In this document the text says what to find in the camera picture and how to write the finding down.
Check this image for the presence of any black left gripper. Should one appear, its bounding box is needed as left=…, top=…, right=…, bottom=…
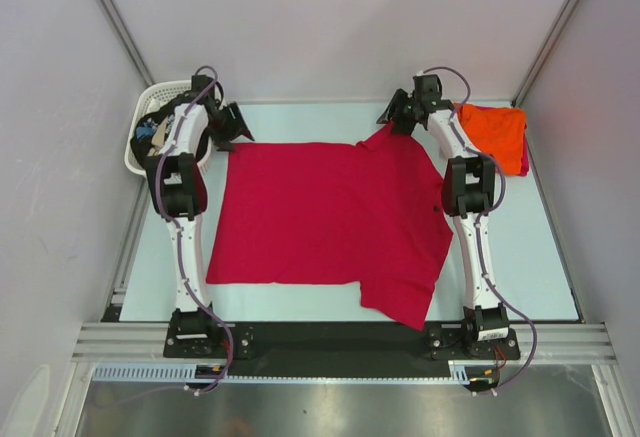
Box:
left=205, top=102, right=252, bottom=153

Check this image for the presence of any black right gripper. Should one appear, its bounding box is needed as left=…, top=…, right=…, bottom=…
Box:
left=378, top=89, right=422, bottom=136

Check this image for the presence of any red polo shirt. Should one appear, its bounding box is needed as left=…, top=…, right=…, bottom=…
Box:
left=206, top=126, right=453, bottom=329

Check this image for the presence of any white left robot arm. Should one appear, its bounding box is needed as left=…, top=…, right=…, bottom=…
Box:
left=143, top=66, right=254, bottom=358

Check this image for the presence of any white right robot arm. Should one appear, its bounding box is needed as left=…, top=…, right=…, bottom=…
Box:
left=377, top=66, right=510, bottom=359

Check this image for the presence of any black printed t shirt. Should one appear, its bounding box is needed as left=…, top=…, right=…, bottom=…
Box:
left=129, top=102, right=174, bottom=166

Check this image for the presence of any white plastic laundry basket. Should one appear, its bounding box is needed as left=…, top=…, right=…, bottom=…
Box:
left=124, top=80, right=225, bottom=178

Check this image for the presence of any folded orange t shirt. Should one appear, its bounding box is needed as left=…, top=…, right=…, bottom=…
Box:
left=452, top=102, right=528, bottom=176

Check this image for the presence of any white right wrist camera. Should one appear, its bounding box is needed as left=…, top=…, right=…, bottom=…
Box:
left=413, top=74, right=427, bottom=92

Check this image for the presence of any grey slotted cable duct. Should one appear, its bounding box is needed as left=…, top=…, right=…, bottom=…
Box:
left=92, top=362, right=236, bottom=382

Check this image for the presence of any aluminium frame rail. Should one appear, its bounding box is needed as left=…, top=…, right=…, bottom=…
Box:
left=72, top=322, right=616, bottom=364

